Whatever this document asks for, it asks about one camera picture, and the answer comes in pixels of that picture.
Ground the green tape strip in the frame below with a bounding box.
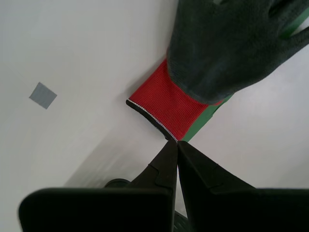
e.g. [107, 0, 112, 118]
[183, 0, 309, 143]

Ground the black and red work glove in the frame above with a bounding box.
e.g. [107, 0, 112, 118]
[126, 0, 309, 142]

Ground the small grey tape square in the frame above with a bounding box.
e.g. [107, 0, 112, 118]
[28, 82, 58, 110]

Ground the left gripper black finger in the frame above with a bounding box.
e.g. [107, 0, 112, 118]
[178, 141, 309, 232]
[18, 140, 179, 232]

